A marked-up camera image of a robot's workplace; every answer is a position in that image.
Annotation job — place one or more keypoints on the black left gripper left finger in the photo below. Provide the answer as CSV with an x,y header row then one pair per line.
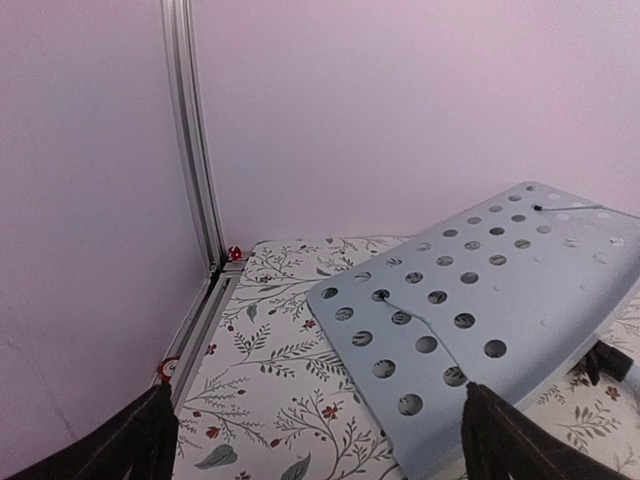
x,y
139,442

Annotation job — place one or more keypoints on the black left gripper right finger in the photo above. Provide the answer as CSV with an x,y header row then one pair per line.
x,y
500,442

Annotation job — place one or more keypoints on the light blue music stand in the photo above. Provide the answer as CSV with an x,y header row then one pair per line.
x,y
510,293

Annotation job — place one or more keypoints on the floral patterned table mat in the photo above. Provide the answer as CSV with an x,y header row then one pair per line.
x,y
272,400

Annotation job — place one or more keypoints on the aluminium base frame rail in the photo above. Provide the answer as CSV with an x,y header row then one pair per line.
x,y
198,329

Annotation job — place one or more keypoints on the left aluminium frame post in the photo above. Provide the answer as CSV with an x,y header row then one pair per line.
x,y
179,41

